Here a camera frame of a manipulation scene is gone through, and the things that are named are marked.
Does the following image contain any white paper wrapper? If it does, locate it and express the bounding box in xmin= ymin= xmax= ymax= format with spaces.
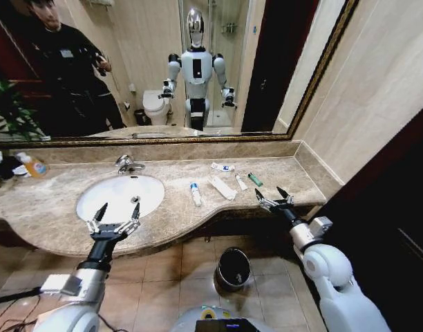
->
xmin=207 ymin=175 xmax=238 ymax=201

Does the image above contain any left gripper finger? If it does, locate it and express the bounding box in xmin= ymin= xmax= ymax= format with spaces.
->
xmin=118 ymin=202 xmax=142 ymax=236
xmin=86 ymin=203 xmax=109 ymax=237

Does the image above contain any chrome faucet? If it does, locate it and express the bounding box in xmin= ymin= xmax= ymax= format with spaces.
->
xmin=114 ymin=154 xmax=147 ymax=175

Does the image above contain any black round trash bin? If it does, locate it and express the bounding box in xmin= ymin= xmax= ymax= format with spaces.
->
xmin=214 ymin=246 xmax=252 ymax=294

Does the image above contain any black cable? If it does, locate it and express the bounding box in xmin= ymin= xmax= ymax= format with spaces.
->
xmin=0 ymin=286 xmax=44 ymax=307

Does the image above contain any green plant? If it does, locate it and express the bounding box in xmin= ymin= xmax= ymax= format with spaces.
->
xmin=0 ymin=78 xmax=50 ymax=142

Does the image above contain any dark wooden door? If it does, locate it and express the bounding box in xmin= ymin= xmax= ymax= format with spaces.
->
xmin=313 ymin=109 xmax=423 ymax=332

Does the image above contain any dark cloth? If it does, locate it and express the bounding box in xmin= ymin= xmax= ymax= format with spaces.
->
xmin=0 ymin=154 xmax=26 ymax=181

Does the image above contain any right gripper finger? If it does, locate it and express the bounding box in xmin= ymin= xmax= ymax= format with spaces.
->
xmin=276 ymin=186 xmax=295 ymax=206
xmin=254 ymin=187 xmax=273 ymax=212

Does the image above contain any orange liquid soap bottle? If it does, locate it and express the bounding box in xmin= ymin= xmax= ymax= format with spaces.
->
xmin=15 ymin=151 xmax=48 ymax=179

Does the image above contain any white oval sink basin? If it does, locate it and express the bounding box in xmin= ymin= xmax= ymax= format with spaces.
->
xmin=75 ymin=174 xmax=166 ymax=225

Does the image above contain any white tube with blue cap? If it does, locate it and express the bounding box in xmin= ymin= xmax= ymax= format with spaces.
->
xmin=189 ymin=182 xmax=203 ymax=208

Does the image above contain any gold framed wall mirror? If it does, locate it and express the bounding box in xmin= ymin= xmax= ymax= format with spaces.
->
xmin=0 ymin=0 xmax=360 ymax=150

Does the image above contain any small white tube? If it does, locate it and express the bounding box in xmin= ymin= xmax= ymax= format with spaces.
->
xmin=234 ymin=173 xmax=250 ymax=192

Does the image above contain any white and blue toothpaste tube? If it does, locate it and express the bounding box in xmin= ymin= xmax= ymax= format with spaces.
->
xmin=210 ymin=161 xmax=236 ymax=174

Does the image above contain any white robot front shell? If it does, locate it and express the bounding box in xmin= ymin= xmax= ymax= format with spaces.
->
xmin=169 ymin=304 xmax=279 ymax=332

